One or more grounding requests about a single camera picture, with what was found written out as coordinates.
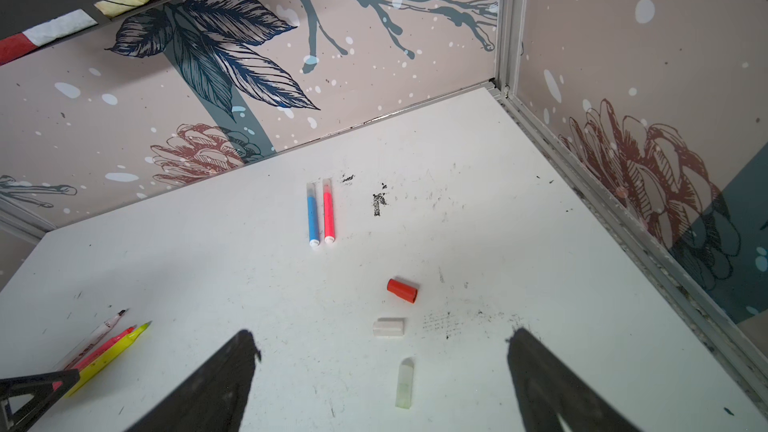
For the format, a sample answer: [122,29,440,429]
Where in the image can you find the red pen cap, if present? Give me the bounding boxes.
[387,278,418,303]

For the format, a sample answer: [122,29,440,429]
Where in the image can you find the pink-red highlighter pen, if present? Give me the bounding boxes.
[322,179,336,244]

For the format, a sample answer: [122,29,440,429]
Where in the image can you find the white marker pen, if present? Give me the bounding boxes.
[54,309,127,371]

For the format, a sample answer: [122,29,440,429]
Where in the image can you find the yellow highlighter pen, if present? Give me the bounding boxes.
[65,322,151,397]

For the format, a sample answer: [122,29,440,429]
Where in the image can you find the clear pen cap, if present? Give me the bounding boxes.
[372,318,406,338]
[395,358,415,409]

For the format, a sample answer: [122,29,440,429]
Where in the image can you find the pink highlighter pen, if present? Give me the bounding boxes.
[69,325,137,394]

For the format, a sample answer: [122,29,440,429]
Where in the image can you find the blue highlighter pen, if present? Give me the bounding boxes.
[306,183,320,247]

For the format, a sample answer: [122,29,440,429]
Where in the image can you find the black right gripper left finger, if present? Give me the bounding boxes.
[130,329,261,432]

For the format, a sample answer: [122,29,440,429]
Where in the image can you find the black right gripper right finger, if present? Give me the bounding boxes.
[507,328,637,431]

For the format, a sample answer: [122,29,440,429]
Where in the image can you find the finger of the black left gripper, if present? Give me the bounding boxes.
[1,369,80,432]

